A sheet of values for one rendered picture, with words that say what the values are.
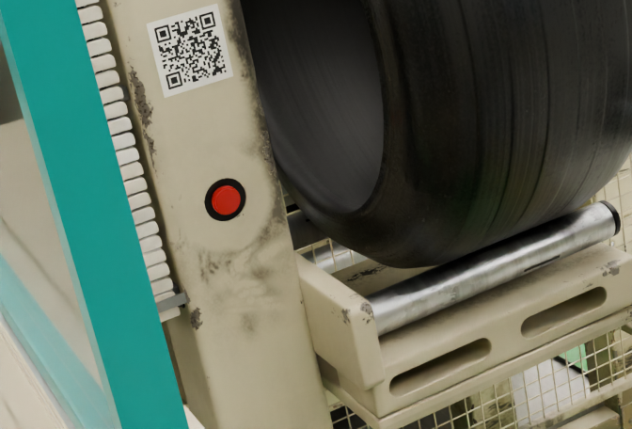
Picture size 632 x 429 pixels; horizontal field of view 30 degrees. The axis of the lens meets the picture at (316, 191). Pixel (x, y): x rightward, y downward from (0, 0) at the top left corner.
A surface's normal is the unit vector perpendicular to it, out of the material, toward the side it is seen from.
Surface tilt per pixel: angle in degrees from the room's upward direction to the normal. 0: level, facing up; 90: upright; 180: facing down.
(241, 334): 90
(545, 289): 0
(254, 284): 90
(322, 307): 90
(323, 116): 52
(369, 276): 0
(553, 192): 127
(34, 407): 0
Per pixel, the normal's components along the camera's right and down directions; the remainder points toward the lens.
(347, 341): -0.88, 0.32
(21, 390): -0.18, -0.92
